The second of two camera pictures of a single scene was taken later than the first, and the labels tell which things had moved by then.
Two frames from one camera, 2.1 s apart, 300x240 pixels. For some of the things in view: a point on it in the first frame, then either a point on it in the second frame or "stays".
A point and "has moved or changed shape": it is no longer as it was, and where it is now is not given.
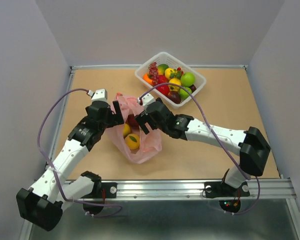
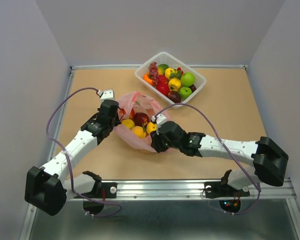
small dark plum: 193,88 stays
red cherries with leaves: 176,73 stays
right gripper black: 142,119 to 156,142
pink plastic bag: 149,143 has moved or changed shape
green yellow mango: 161,69 stays
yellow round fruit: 126,129 to 129,123
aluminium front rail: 184,190 stays
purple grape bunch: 153,73 stays
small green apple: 183,94 stays
